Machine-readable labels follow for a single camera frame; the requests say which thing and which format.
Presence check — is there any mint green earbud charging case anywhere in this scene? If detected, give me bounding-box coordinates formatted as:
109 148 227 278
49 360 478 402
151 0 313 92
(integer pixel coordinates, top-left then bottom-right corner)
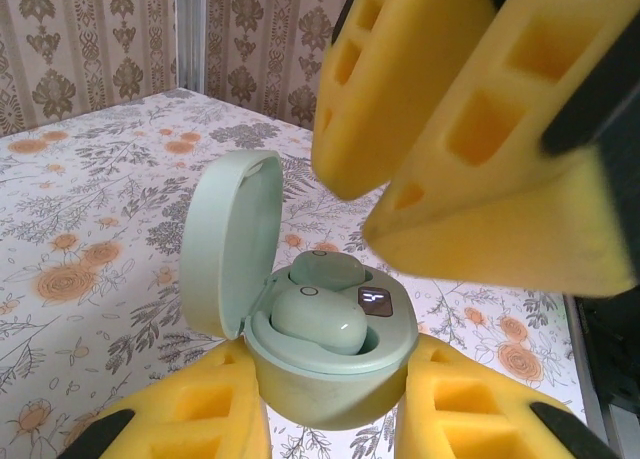
178 149 420 429

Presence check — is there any aluminium corner post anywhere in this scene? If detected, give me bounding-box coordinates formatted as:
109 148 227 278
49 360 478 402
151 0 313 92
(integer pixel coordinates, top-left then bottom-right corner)
172 0 207 94

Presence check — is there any aluminium table side rail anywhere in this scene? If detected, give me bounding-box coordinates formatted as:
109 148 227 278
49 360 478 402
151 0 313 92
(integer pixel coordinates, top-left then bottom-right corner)
563 293 614 459

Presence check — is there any floral patterned table cover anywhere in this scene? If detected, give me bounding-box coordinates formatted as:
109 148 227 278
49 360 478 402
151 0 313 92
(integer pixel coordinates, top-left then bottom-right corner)
0 86 601 459

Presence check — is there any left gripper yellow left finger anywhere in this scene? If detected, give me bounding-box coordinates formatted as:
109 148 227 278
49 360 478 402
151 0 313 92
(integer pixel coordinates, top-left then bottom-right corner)
62 338 274 459

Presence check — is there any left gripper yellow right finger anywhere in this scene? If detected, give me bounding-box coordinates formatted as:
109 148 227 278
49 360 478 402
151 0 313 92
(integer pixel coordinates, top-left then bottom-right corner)
394 331 621 459

